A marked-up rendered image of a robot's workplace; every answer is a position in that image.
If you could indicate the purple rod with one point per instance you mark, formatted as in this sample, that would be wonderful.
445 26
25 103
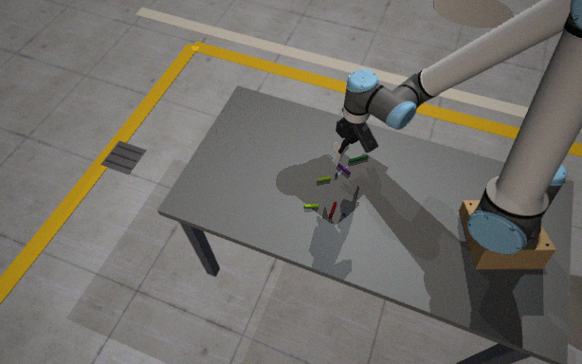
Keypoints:
343 168

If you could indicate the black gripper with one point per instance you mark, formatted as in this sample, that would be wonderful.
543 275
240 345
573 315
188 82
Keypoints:
345 130

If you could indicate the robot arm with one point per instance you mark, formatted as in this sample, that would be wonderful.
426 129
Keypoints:
510 207

